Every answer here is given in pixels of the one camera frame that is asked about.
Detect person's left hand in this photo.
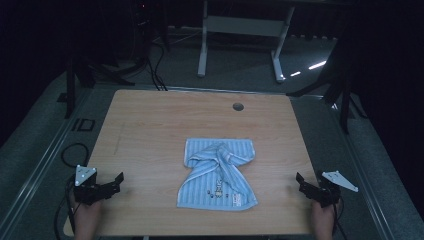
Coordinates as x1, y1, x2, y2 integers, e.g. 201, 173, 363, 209
70, 194, 103, 231

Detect black floor cables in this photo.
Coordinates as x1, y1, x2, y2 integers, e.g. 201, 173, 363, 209
146, 43, 169, 92

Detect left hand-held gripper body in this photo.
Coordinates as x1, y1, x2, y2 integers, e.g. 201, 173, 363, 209
73, 165, 111, 205

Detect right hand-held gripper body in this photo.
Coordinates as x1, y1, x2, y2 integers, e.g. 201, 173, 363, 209
309, 170, 359, 208

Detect black metal stand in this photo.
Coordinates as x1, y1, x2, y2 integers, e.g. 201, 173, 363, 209
286, 33, 368, 135
56, 49, 136, 119

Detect black floor socket plate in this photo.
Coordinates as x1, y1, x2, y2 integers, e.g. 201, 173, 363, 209
71, 118, 97, 132

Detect blue striped towel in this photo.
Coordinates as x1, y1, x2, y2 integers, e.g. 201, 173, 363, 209
176, 137, 259, 212

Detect white desk frame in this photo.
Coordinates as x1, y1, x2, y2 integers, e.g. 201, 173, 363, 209
197, 0, 296, 84

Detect person's right hand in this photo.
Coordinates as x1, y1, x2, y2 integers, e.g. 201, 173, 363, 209
311, 201, 338, 233

